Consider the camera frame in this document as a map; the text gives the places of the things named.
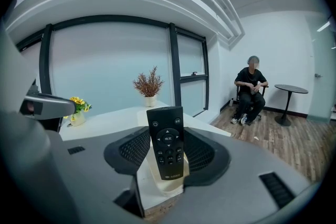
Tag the small black object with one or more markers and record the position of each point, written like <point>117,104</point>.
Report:
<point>168,144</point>

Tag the dried reddish plant white vase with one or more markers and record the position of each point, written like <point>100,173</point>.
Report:
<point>148,85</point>

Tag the frosted glass door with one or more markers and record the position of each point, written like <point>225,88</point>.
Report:
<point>323,60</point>

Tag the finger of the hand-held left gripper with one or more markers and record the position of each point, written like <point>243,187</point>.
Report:
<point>52,108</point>

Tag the round black side table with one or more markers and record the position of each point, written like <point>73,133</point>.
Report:
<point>290,89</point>

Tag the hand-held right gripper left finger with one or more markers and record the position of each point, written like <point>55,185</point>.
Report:
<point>92,186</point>

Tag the black office chair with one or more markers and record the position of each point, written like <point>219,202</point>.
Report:
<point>263,91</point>

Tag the black window frame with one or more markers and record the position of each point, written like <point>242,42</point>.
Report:
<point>173,60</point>

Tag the sunflower bouquet in vase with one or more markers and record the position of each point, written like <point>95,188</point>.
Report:
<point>78,107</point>

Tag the white bottle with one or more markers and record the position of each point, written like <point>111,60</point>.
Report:
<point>231,102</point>

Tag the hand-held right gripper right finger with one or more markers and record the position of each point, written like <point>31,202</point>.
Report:
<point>236,191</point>

